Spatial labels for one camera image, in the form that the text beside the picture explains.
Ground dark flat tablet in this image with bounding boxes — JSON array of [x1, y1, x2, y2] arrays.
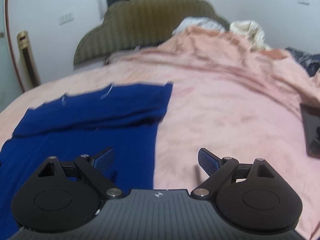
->
[[300, 103, 320, 159]]

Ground peach orange blanket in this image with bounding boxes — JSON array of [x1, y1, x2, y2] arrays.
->
[[158, 25, 319, 107]]

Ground gold tower fan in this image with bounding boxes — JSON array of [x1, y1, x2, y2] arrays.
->
[[17, 30, 41, 88]]

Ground olive striped headboard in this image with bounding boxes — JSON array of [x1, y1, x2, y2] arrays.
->
[[73, 0, 230, 67]]

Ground blue knit garment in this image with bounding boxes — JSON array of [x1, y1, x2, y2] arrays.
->
[[1, 83, 172, 239]]

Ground white wall socket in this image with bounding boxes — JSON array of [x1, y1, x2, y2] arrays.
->
[[59, 12, 75, 26]]

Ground cream quilted comforter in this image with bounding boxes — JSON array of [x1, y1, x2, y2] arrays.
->
[[229, 20, 272, 51]]

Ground grey striped pillow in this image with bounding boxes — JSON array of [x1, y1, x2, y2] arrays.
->
[[103, 46, 140, 67]]

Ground white patterned pillow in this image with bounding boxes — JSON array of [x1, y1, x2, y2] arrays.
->
[[172, 17, 226, 36]]

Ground pink bed sheet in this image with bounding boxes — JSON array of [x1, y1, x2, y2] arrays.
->
[[0, 24, 320, 240]]

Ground dark floral cloth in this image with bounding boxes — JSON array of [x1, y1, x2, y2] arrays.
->
[[285, 47, 320, 77]]

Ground white light switch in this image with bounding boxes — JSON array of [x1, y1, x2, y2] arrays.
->
[[297, 0, 310, 6]]

